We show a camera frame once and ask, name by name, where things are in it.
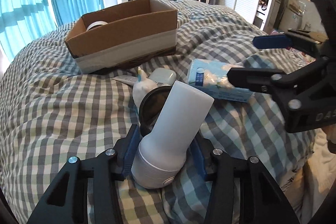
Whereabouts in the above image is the person's right hand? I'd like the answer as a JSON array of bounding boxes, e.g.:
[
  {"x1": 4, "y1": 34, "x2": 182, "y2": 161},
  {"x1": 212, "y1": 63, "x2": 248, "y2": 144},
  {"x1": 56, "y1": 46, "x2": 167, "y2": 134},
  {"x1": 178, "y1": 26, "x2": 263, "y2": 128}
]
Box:
[{"x1": 322, "y1": 124, "x2": 336, "y2": 154}]

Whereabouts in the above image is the white plastic bottle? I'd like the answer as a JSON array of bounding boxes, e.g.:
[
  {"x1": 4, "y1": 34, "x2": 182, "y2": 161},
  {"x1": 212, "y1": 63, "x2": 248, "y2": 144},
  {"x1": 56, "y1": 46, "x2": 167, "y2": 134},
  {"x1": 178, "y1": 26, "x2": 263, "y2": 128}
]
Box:
[{"x1": 131, "y1": 81, "x2": 214, "y2": 189}]

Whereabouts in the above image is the black round lid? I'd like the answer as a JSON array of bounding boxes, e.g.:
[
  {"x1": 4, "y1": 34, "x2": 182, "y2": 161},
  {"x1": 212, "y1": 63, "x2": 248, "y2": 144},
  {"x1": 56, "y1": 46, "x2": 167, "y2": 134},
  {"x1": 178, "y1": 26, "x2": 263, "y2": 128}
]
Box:
[{"x1": 138, "y1": 85, "x2": 171, "y2": 137}]

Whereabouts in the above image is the white tape roll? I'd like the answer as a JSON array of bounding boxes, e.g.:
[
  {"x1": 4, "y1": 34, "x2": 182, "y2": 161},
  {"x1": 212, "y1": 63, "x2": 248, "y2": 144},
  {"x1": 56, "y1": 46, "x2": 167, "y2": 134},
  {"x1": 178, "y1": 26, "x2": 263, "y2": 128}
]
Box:
[{"x1": 86, "y1": 20, "x2": 108, "y2": 31}]

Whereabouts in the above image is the blue tissue pack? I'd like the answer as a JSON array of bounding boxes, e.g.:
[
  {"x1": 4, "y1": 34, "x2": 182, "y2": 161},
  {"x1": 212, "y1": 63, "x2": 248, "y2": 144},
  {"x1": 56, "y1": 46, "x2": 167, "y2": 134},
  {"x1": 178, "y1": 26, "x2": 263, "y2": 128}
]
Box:
[{"x1": 187, "y1": 59, "x2": 253, "y2": 103}]

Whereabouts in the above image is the brown cardboard box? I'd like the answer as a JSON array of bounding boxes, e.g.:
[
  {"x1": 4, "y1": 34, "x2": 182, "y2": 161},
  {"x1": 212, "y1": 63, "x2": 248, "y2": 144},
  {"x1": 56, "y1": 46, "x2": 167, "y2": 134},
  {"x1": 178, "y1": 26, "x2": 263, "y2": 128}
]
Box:
[{"x1": 65, "y1": 0, "x2": 178, "y2": 75}]

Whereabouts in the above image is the white tube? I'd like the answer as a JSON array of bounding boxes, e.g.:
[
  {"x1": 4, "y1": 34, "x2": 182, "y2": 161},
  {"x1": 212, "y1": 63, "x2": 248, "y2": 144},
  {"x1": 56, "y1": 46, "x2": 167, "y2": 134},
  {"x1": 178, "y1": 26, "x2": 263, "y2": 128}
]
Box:
[{"x1": 112, "y1": 75, "x2": 138, "y2": 86}]

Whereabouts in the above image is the light blue earbuds case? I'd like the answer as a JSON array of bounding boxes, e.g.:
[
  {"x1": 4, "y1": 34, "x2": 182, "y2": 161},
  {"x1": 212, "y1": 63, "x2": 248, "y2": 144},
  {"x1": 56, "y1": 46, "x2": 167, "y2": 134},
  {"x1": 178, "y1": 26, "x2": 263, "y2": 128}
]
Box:
[{"x1": 149, "y1": 68, "x2": 177, "y2": 86}]

